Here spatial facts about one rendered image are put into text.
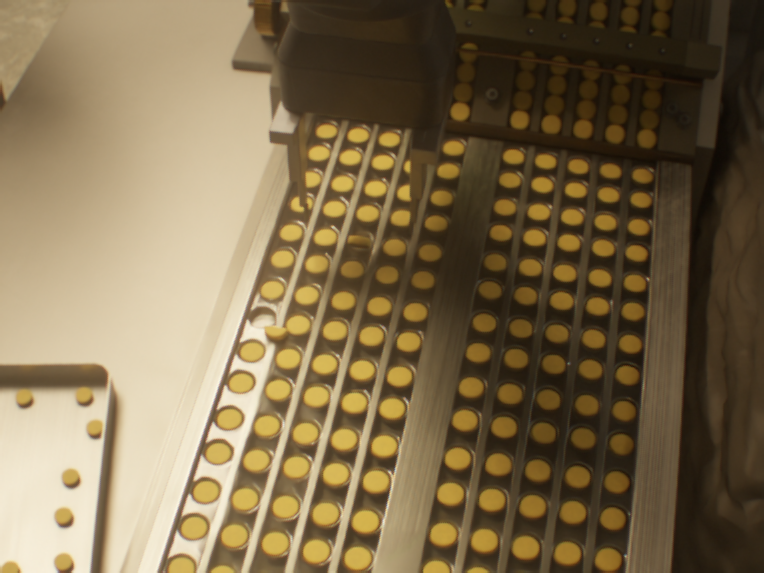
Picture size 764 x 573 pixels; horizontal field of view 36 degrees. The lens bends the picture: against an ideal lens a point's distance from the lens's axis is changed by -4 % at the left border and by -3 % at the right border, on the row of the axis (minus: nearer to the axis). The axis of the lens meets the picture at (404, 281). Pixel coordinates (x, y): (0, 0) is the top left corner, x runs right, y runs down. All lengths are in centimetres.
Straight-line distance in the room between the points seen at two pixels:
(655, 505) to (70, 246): 46
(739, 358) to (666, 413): 5
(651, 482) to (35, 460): 37
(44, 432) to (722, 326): 39
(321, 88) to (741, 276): 22
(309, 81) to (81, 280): 31
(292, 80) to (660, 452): 23
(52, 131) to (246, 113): 15
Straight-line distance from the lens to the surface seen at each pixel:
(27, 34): 240
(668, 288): 59
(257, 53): 94
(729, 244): 62
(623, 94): 66
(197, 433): 53
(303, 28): 52
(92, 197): 85
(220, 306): 57
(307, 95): 54
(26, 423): 74
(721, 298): 60
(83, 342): 77
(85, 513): 69
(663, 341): 56
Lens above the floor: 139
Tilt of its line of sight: 49 degrees down
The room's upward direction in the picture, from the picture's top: 1 degrees clockwise
